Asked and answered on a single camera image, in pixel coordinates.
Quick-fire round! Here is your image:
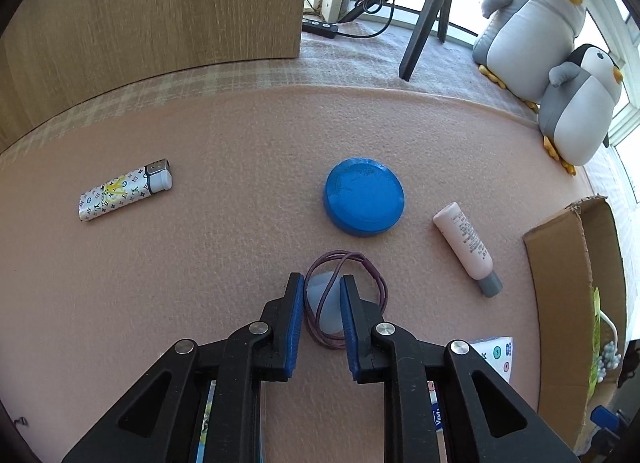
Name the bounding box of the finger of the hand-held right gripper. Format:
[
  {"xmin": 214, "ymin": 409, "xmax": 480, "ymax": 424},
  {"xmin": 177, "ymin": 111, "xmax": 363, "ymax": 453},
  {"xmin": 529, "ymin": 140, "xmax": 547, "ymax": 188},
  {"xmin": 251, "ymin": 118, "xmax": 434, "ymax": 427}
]
[{"xmin": 582, "ymin": 403, "xmax": 631, "ymax": 459}]

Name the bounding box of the large penguin plush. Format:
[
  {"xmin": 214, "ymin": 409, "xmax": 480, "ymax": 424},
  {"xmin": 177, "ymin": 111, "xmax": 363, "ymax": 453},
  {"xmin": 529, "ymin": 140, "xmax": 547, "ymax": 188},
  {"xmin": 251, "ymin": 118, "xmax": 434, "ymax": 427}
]
[{"xmin": 472, "ymin": 0, "xmax": 587, "ymax": 111}]

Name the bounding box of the black power strip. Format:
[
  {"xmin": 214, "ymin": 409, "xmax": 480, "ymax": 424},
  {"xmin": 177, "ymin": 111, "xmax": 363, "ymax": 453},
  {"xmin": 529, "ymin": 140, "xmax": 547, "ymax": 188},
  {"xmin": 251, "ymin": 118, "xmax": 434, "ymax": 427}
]
[{"xmin": 301, "ymin": 17, "xmax": 341, "ymax": 39}]

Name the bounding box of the large wooden board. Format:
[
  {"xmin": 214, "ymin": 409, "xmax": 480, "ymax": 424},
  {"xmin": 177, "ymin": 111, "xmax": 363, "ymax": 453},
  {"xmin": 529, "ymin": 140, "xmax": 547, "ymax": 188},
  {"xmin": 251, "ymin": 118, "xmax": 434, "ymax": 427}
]
[{"xmin": 0, "ymin": 0, "xmax": 313, "ymax": 151}]

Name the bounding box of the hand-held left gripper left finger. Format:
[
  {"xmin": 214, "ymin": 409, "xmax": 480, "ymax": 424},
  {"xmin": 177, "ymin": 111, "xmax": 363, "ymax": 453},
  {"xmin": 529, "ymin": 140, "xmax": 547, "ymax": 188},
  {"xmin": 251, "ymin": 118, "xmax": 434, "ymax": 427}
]
[{"xmin": 62, "ymin": 272, "xmax": 306, "ymax": 463}]

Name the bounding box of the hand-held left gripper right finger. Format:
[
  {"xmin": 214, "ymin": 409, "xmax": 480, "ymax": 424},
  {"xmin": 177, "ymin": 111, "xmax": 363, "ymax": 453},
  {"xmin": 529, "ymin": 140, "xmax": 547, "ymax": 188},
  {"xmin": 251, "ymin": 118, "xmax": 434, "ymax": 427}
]
[{"xmin": 340, "ymin": 275, "xmax": 581, "ymax": 463}]

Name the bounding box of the white massager with grey balls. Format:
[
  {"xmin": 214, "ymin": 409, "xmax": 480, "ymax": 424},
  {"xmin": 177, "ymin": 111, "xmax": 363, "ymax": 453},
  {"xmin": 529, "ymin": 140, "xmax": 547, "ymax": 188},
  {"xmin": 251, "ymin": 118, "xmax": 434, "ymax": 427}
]
[{"xmin": 597, "ymin": 310, "xmax": 622, "ymax": 385}]

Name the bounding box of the pink tube with grey cap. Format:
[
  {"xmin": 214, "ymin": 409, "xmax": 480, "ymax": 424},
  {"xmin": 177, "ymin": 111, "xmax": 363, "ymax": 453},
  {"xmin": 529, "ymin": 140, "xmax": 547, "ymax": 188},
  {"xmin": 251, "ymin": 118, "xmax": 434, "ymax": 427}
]
[{"xmin": 432, "ymin": 202, "xmax": 503, "ymax": 298}]

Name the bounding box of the patterned tissue pack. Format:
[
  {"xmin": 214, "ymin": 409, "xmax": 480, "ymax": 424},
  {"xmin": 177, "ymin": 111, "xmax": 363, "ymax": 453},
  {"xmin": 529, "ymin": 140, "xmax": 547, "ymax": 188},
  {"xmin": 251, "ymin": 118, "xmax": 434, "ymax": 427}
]
[{"xmin": 427, "ymin": 335, "xmax": 514, "ymax": 463}]

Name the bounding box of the small penguin plush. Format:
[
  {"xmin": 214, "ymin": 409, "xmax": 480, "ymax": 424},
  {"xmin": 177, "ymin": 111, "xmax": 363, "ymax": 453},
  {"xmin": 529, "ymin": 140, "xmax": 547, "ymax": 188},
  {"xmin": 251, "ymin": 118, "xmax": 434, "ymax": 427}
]
[{"xmin": 539, "ymin": 43, "xmax": 625, "ymax": 176}]

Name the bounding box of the purple hair tie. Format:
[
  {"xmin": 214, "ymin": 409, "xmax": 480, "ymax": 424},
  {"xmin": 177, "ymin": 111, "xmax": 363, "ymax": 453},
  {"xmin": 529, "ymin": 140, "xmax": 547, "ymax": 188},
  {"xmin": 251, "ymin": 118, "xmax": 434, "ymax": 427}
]
[{"xmin": 304, "ymin": 251, "xmax": 388, "ymax": 350}]

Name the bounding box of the clear plastic cap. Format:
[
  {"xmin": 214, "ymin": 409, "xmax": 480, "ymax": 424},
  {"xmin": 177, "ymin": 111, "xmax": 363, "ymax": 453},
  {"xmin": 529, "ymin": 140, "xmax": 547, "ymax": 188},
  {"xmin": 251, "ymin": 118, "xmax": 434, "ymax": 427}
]
[{"xmin": 305, "ymin": 270, "xmax": 351, "ymax": 336}]

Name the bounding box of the cardboard box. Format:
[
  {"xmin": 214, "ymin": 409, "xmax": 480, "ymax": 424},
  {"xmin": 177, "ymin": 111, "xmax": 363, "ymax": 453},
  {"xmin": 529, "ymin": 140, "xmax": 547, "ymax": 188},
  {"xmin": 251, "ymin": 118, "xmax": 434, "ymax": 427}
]
[{"xmin": 522, "ymin": 196, "xmax": 628, "ymax": 456}]

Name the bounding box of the black tripod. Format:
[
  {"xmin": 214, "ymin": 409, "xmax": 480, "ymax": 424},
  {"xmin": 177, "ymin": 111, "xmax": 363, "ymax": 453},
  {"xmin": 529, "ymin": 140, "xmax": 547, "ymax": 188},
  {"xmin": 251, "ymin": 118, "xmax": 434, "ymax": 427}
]
[{"xmin": 398, "ymin": 0, "xmax": 473, "ymax": 82}]

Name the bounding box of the patterned white lighter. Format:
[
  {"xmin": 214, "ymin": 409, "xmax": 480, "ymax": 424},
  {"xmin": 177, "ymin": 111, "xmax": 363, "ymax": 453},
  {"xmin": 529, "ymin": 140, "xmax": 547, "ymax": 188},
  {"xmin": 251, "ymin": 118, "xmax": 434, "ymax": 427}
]
[{"xmin": 77, "ymin": 158, "xmax": 174, "ymax": 223}]

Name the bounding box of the blue round lid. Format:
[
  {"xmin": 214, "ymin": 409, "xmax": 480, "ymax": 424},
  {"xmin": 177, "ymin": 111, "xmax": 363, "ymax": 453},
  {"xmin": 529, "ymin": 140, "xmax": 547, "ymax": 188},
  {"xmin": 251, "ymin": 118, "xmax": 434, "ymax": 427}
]
[{"xmin": 325, "ymin": 156, "xmax": 407, "ymax": 238}]

